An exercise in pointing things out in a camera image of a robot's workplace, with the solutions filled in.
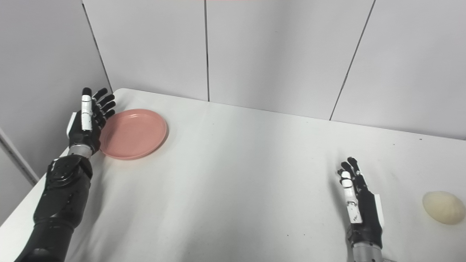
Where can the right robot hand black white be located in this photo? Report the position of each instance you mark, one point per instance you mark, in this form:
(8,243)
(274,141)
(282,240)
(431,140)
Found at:
(362,211)

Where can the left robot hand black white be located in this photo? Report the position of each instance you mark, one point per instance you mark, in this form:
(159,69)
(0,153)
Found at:
(84,125)

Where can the pink round plate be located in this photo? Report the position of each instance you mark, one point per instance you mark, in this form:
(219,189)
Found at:
(133,134)

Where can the cream steamed bun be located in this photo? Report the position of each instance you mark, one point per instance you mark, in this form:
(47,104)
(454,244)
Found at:
(444,207)

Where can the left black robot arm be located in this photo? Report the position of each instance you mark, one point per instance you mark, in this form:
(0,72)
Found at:
(54,211)

